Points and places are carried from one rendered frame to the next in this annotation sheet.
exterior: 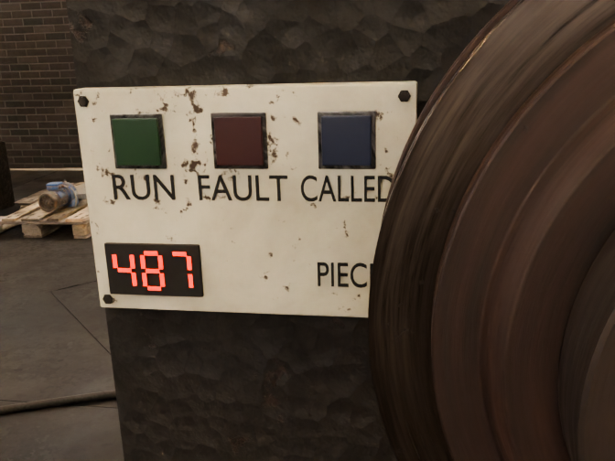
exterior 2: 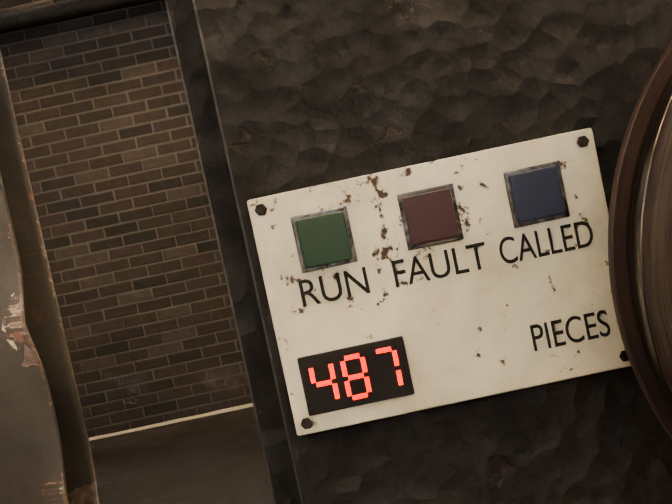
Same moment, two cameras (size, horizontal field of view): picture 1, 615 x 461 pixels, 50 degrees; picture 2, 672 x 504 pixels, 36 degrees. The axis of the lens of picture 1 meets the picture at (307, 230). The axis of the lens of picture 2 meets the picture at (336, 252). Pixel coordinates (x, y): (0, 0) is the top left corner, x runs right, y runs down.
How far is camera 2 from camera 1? 0.36 m
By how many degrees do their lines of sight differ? 16
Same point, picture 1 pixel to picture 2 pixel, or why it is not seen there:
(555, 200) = not seen: outside the picture
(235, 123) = (425, 199)
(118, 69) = (283, 174)
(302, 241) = (510, 306)
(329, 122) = (517, 179)
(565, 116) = not seen: outside the picture
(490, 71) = not seen: outside the picture
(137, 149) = (326, 246)
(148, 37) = (312, 137)
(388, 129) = (574, 175)
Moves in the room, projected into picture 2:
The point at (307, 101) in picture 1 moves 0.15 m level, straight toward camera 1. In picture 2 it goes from (491, 164) to (572, 147)
